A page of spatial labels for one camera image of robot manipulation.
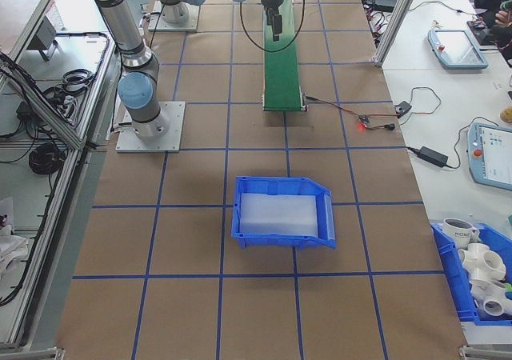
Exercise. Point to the blue plastic bin with foam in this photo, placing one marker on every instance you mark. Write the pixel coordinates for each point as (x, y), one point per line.
(280, 240)

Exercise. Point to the small circuit board red LED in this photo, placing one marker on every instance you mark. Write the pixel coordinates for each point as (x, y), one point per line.
(363, 119)

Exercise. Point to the white printed mug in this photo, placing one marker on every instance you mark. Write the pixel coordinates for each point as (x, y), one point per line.
(458, 232)

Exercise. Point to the green item in bin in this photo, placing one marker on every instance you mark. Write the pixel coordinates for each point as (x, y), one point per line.
(508, 292)

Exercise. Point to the black laptop power brick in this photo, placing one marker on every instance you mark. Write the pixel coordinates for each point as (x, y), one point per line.
(384, 3)

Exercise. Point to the black power adapter brick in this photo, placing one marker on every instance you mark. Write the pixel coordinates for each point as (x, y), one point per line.
(434, 156)

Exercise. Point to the small black controller box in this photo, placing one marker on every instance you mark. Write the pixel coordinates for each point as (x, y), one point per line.
(403, 107)

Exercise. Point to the black DC jack lead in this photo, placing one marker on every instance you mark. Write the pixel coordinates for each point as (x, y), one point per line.
(387, 126)

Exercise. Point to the aluminium corner profile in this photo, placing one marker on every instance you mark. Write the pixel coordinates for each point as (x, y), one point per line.
(486, 354)
(32, 354)

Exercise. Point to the grey blue teach pendant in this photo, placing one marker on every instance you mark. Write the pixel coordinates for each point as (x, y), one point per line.
(492, 152)
(456, 48)

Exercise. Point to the white cloth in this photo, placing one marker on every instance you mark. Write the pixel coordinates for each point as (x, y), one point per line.
(10, 248)

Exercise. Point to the upright aluminium profile post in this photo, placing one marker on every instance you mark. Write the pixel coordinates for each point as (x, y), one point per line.
(396, 20)

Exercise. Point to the white PVC pipe fitting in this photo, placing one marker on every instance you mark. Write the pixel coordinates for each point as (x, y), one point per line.
(480, 260)
(492, 300)

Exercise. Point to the small red black board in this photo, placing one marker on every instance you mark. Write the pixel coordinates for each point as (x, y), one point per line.
(476, 24)

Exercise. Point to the grey metal box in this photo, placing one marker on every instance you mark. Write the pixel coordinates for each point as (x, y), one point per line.
(42, 36)

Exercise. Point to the green belt conveyor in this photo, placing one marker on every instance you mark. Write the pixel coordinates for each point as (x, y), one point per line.
(282, 80)

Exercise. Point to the brown potato-like object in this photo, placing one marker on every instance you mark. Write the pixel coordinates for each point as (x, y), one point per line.
(507, 115)

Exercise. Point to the white square base plate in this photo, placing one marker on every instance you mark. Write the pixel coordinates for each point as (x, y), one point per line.
(192, 22)
(176, 128)

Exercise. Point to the blue bin with pipe fittings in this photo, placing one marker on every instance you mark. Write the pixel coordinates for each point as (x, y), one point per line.
(456, 288)

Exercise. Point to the V-shaped aluminium bar frame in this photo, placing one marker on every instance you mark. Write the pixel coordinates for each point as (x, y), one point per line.
(56, 216)

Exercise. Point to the white foam pad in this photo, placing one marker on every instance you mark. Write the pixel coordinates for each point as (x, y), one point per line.
(276, 212)

